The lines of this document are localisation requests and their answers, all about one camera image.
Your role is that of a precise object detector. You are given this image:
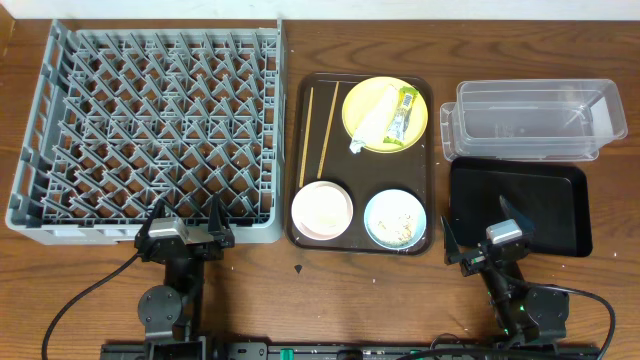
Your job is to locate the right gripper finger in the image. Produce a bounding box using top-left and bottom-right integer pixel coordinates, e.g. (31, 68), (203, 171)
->
(499, 195), (534, 233)
(440, 215), (460, 265)

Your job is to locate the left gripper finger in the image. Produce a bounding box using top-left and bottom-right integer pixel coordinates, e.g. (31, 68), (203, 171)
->
(141, 200), (166, 238)
(207, 193), (225, 233)

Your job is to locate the light blue bowl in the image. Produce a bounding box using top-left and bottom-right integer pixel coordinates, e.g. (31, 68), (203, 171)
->
(363, 189), (427, 251)

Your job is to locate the pink bowl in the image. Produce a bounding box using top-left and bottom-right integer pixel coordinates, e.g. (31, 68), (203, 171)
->
(291, 181), (354, 241)

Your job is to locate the white napkin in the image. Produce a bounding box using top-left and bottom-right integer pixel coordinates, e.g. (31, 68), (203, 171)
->
(349, 85), (398, 154)

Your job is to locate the green snack wrapper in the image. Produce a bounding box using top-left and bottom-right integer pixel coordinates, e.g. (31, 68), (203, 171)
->
(383, 86), (418, 145)

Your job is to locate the wooden chopstick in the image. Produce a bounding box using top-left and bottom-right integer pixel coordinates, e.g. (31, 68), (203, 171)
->
(316, 81), (340, 179)
(298, 87), (314, 188)

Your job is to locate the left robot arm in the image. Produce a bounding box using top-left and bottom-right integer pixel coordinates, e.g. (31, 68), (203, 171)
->
(134, 194), (235, 360)

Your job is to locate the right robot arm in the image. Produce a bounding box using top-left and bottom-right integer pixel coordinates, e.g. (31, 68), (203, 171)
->
(441, 197), (569, 346)

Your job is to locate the black waste tray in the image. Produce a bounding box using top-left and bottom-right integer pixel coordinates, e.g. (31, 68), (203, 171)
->
(449, 157), (593, 257)

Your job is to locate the grey dish rack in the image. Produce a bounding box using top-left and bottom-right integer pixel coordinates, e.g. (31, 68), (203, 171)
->
(5, 21), (287, 245)

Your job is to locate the clear plastic bin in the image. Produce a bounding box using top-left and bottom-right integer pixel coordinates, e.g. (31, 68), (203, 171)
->
(440, 79), (628, 162)

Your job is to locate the dark brown serving tray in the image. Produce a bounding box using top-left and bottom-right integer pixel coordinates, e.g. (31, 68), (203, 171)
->
(284, 73), (436, 256)

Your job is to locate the yellow plate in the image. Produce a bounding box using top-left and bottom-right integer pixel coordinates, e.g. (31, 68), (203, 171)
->
(342, 76), (429, 154)

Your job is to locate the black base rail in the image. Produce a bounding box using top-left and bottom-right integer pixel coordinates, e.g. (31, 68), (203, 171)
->
(99, 339), (601, 360)

